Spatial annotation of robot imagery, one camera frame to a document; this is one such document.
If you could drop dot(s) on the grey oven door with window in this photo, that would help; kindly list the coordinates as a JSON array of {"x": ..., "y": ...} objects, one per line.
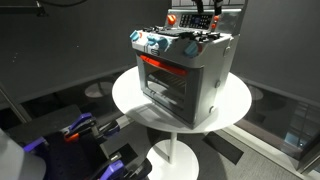
[{"x": 193, "y": 96}]

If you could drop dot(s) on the blue stove knob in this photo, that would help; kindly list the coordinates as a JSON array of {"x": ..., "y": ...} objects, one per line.
[
  {"x": 152, "y": 40},
  {"x": 134, "y": 35},
  {"x": 191, "y": 50},
  {"x": 163, "y": 44}
]

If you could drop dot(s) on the large orange round dial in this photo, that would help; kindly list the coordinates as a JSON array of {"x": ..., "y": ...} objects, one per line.
[{"x": 171, "y": 19}]

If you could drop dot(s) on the grey rounded robot base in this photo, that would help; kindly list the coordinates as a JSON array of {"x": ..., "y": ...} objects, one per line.
[{"x": 16, "y": 160}]

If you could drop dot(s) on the black keypad display panel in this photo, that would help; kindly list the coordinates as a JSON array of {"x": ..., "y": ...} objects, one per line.
[{"x": 195, "y": 21}]

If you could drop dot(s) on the black perforated mounting board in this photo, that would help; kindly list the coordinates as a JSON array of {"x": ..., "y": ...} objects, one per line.
[{"x": 66, "y": 156}]

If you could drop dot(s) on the white round pedestal table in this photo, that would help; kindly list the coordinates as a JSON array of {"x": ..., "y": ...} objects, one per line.
[{"x": 233, "y": 100}]

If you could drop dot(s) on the grey toy stove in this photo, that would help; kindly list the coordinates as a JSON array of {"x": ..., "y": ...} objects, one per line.
[{"x": 213, "y": 66}]

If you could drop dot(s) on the black burner grate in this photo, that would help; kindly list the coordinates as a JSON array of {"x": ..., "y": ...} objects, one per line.
[{"x": 176, "y": 32}]

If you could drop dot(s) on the purple clamp with orange tip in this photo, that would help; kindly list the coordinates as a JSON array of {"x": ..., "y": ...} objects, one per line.
[{"x": 81, "y": 123}]

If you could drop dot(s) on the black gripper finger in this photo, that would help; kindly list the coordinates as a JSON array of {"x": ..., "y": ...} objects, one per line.
[
  {"x": 200, "y": 6},
  {"x": 218, "y": 6}
]

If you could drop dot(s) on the purple and black clamp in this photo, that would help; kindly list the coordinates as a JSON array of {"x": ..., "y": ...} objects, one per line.
[{"x": 116, "y": 168}]

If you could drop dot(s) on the dark purple spring clamp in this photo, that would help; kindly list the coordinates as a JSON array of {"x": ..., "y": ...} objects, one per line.
[{"x": 110, "y": 128}]

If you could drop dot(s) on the small orange push button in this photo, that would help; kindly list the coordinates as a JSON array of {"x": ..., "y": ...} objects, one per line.
[
  {"x": 213, "y": 26},
  {"x": 216, "y": 18}
]

